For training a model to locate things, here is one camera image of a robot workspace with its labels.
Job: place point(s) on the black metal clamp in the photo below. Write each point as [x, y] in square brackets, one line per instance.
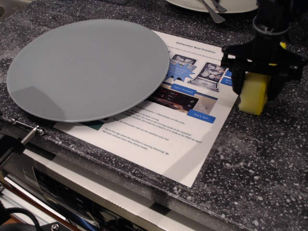
[10, 145]

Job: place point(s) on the metal fork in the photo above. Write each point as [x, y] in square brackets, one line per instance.
[218, 7]

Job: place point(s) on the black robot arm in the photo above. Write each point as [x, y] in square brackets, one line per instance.
[275, 13]

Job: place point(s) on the grey round plate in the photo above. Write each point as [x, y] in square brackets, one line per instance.
[88, 70]

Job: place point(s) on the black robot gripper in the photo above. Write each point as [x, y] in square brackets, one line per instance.
[263, 55]

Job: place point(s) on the yellow sponge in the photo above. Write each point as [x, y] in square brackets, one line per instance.
[254, 94]

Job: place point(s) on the metal spoon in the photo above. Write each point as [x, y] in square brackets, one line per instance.
[216, 17]

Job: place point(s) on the black bracket with screw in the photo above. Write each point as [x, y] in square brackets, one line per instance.
[56, 226]

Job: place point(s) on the laminated dishwasher instruction sheet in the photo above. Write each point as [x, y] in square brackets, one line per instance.
[172, 132]

